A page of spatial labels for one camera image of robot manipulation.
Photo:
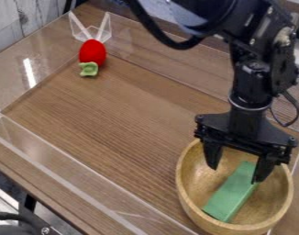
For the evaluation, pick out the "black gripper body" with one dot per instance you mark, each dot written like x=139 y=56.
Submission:
x=247 y=132

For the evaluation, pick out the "clear acrylic corner bracket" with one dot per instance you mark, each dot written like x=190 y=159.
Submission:
x=82 y=33

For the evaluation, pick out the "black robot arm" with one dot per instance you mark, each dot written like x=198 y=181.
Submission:
x=258 y=29

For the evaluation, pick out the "red felt strawberry toy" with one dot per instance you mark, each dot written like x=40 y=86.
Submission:
x=92 y=56

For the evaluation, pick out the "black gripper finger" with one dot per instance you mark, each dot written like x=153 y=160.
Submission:
x=265 y=167
x=213 y=153

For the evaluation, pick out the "black table leg bracket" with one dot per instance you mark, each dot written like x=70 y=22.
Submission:
x=27 y=207

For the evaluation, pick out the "clear acrylic front wall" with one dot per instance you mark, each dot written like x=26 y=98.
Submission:
x=96 y=205

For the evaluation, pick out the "brown wooden bowl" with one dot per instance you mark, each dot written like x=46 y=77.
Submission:
x=198 y=182

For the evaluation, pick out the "green rectangular stick block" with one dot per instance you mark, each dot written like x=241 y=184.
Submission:
x=230 y=197

